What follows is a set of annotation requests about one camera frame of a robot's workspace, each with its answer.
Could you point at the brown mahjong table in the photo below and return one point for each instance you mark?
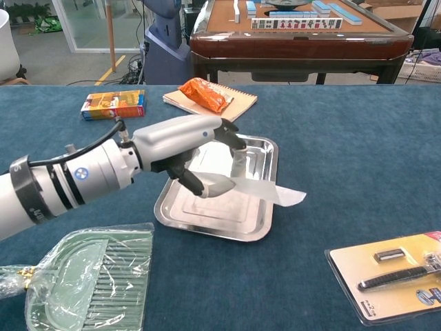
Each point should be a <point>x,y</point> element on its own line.
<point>296,45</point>

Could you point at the white paper sheet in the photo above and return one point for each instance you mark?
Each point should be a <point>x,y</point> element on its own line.
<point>265,191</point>

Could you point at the white face-up mahjong tile row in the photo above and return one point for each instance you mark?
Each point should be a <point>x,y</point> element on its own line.
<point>296,23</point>

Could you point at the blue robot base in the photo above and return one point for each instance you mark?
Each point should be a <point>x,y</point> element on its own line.
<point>165,51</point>

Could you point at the blue mahjong tile row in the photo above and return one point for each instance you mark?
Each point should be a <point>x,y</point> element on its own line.
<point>293,14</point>
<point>321,6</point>
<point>346,13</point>
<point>251,8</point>

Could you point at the kraft spiral notebook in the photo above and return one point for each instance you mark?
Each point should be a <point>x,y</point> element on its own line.
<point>241,101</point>

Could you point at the green bag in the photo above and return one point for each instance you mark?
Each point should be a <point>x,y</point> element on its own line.
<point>48,25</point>

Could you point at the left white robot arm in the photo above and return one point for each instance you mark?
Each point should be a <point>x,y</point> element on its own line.
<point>96,172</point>

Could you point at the white chair with wooden legs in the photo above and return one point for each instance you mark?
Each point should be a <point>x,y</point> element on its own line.
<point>7,45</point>

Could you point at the orange snack packet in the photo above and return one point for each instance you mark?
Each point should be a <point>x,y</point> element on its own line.
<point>205,94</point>

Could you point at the stainless steel tray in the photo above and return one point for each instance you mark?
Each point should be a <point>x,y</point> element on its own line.
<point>220,217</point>

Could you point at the orange and blue snack box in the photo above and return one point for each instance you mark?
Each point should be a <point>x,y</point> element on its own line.
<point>113,105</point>

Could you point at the green dustpan in plastic wrap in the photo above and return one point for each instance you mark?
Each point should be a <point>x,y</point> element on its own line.
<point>96,282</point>

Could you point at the upright white mahjong tile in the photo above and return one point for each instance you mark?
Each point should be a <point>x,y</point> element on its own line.
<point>236,12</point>

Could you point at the wooden pole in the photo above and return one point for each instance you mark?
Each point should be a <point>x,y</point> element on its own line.
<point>111,38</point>

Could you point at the white plastic basket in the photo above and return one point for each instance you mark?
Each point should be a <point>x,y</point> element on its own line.
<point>422,70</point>

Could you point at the razor in yellow blister pack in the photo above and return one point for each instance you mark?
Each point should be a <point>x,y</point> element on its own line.
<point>396,286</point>

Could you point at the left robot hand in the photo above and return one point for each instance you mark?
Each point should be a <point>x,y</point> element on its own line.
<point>172,138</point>

